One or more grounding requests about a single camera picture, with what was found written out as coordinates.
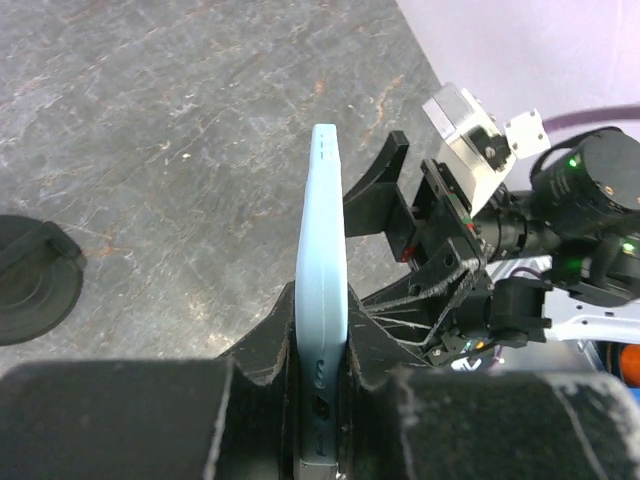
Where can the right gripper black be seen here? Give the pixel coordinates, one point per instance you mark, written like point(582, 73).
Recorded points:
point(439, 311)

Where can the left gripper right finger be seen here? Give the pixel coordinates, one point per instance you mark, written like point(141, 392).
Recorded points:
point(407, 421)

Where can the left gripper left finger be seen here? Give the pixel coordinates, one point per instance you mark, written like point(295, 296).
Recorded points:
point(222, 418)

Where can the phone with light blue case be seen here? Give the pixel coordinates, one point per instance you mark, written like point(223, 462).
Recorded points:
point(321, 301)

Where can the black phone stand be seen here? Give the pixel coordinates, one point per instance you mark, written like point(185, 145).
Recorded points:
point(42, 274)

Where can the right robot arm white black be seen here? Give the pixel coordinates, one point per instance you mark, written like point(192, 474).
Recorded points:
point(549, 263)

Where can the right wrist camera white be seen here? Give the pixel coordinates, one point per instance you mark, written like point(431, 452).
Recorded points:
point(478, 152)

